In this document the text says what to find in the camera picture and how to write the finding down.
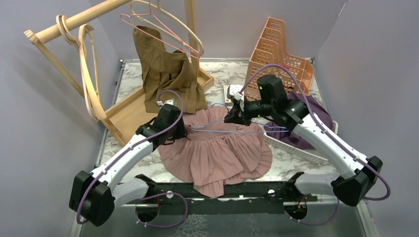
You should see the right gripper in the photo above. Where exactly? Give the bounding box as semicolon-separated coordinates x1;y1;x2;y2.
224;96;275;127

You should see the blue wire hanger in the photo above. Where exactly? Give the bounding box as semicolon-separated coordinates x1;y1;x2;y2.
190;103;291;134

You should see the brown skirt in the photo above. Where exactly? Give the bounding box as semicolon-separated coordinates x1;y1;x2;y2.
132;26;207;114

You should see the pink skirt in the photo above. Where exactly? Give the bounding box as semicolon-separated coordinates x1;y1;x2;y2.
158;106;273;198

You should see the pink wire hanger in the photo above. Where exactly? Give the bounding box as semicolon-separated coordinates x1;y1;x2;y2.
120;13;198;56

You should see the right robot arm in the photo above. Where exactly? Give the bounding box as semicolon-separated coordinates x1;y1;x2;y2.
224;75;383;206

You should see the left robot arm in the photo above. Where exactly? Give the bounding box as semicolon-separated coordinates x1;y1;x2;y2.
69;99;186;227

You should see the wooden hanger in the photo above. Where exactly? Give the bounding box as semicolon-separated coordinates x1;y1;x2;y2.
78;24;107;121
55;14;99;119
128;0;205;59

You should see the wooden hanger right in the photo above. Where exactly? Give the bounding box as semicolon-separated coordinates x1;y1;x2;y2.
128;0;205;59

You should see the wooden hanger leftmost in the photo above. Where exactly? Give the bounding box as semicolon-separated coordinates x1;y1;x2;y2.
55;14;99;119

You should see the small white red box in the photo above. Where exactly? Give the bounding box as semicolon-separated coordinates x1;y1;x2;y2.
223;85;233;106

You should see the purple garment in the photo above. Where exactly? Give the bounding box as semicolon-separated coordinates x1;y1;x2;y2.
263;91;335;151

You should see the peach plastic file organizer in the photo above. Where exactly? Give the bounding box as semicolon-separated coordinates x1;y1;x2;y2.
244;17;314;101

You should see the white perforated basket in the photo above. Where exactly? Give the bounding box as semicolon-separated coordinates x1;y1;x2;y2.
263;122;328;163

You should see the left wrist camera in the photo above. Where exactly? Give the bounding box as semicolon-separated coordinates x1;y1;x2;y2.
157;99;176;106

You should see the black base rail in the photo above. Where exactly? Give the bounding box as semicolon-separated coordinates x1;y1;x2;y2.
129;181;317;215

